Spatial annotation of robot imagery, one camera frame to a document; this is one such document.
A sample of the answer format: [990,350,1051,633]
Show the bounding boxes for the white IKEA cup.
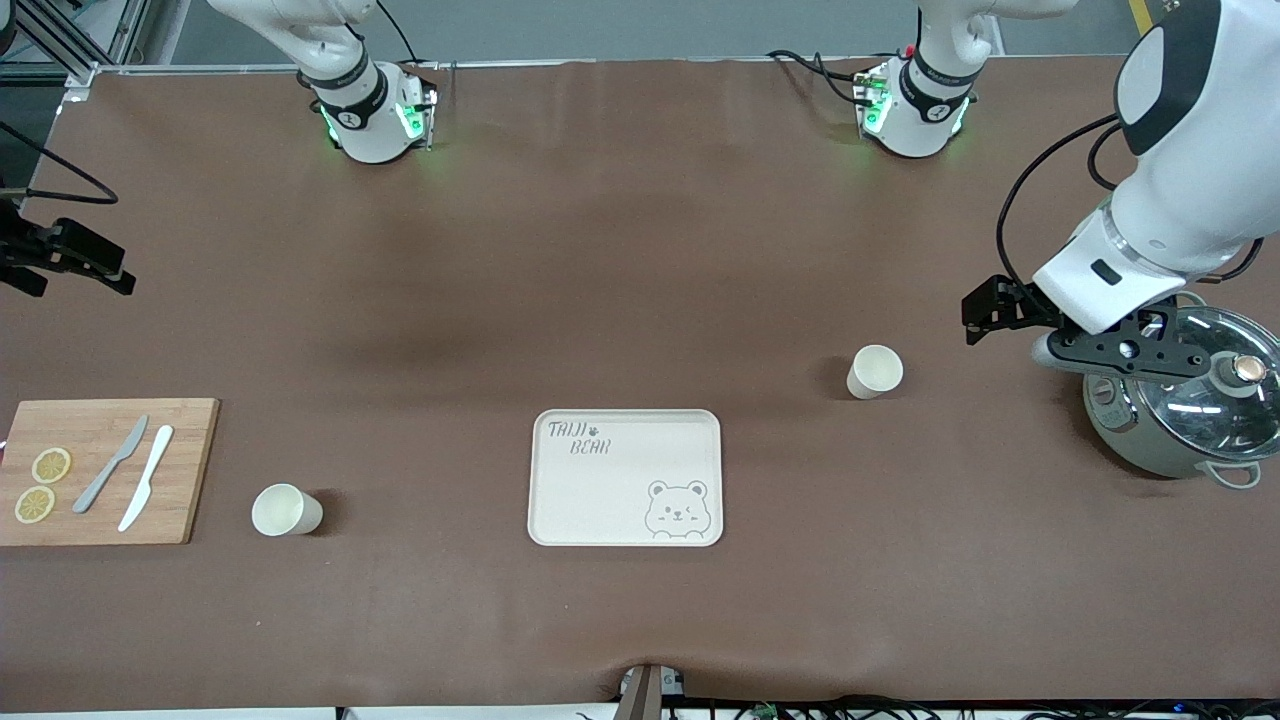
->
[846,344,906,401]
[251,483,325,538]

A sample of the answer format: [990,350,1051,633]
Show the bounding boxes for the grey-green cooking pot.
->
[1083,290,1280,491]

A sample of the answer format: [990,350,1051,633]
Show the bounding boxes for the glass pot lid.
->
[1133,305,1280,461]

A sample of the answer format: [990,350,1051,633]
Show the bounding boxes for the grey plastic knife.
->
[72,415,150,515]

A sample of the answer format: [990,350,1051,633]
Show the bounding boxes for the white plastic knife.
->
[118,425,175,533]

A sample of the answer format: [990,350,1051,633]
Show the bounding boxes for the wooden cutting board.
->
[0,398,221,547]

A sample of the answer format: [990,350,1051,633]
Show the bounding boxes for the brown table mat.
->
[0,55,1280,714]

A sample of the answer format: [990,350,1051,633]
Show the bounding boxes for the beige bear print tray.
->
[527,408,724,548]

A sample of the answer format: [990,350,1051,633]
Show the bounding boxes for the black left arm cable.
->
[994,110,1267,303]

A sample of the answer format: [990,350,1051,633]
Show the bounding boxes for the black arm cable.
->
[994,110,1267,303]
[0,119,120,207]

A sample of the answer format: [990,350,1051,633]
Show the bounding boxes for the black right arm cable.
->
[0,119,120,207]

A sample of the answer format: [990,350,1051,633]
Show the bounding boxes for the aluminium frame post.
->
[0,0,153,101]

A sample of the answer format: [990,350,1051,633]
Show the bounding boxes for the black base cable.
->
[766,48,863,101]

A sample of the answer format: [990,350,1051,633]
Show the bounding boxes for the metal table clamp bracket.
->
[618,664,687,720]

